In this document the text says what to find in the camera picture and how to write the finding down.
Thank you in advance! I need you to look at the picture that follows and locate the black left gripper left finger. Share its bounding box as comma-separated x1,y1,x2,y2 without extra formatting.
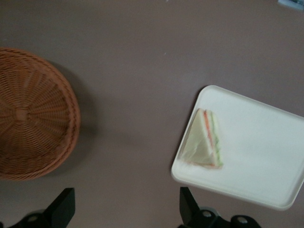
0,187,76,228

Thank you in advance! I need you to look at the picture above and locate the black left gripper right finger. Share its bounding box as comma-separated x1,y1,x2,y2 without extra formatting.
177,186,262,228

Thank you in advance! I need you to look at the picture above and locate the triangular sandwich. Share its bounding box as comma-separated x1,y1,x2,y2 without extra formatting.
177,108,225,170

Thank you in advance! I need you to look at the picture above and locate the beige rectangular tray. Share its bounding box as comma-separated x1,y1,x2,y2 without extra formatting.
170,85,304,211

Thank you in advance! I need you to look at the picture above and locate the round brown wicker basket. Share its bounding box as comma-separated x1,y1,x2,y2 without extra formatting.
0,47,81,181

